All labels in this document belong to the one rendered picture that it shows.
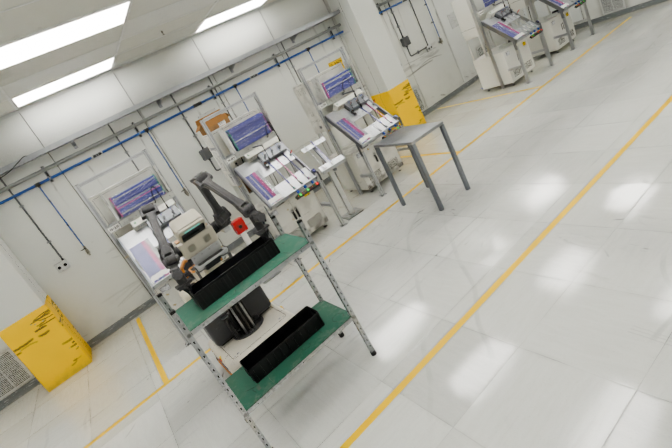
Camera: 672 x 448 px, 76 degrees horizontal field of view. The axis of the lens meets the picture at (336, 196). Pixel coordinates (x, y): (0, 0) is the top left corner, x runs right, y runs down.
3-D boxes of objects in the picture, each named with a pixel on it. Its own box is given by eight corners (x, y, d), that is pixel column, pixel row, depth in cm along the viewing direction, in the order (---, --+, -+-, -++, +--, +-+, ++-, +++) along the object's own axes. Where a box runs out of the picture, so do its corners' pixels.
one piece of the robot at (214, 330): (217, 350, 367) (162, 272, 343) (268, 309, 392) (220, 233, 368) (230, 363, 339) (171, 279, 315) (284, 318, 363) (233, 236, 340)
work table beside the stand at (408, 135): (442, 211, 444) (411, 142, 422) (401, 205, 507) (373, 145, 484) (471, 188, 460) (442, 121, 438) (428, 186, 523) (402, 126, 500)
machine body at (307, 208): (331, 224, 562) (309, 183, 545) (289, 255, 533) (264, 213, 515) (308, 220, 618) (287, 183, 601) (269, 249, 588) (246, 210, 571)
